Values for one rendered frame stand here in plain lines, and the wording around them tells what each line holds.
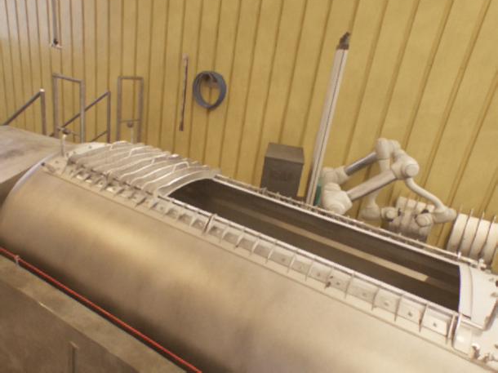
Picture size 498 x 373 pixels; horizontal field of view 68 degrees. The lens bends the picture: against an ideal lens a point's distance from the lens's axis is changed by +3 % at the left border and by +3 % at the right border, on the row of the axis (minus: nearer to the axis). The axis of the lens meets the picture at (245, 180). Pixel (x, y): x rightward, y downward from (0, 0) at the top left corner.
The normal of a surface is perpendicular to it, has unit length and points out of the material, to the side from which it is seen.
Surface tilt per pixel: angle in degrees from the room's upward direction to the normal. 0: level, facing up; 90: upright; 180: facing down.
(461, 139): 90
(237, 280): 45
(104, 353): 90
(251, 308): 53
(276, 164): 90
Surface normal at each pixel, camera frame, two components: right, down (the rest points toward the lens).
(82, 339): -0.49, 0.22
